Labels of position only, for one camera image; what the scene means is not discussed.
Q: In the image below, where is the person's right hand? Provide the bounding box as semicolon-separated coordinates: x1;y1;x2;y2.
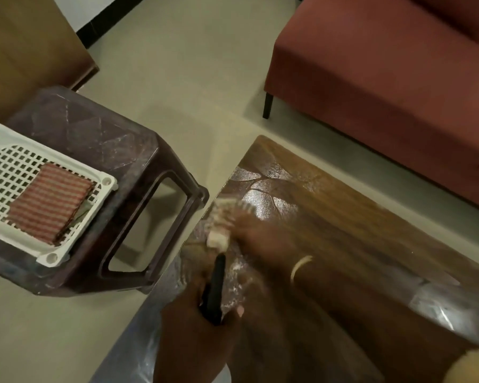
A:
224;212;306;276

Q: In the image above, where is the person's left hand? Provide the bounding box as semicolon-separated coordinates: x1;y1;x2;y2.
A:
155;272;246;375

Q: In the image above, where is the white cleaning cloth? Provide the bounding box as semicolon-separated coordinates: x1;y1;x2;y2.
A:
205;197;257;252

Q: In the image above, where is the person's right forearm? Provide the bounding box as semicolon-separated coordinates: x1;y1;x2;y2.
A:
293;257;469;383

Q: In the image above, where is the gold bangle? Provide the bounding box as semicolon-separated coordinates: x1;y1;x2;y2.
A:
289;255;315;284

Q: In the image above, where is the folded green cloth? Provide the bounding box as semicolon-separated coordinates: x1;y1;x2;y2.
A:
73;202;93;226

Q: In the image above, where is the brown plastic stool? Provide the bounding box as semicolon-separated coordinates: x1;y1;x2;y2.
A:
0;86;210;296

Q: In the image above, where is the red striped folded cloth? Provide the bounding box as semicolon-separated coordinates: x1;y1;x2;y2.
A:
7;163;96;245

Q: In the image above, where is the red-brown fabric sofa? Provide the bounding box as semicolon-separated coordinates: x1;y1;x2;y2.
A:
262;0;479;217

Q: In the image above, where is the white plastic lattice basket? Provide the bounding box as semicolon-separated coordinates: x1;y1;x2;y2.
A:
0;119;118;268

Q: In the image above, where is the yellow sleeve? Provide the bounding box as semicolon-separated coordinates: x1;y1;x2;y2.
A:
445;348;479;383

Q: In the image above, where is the wooden cabinet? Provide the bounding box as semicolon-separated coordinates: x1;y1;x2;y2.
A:
0;0;100;123

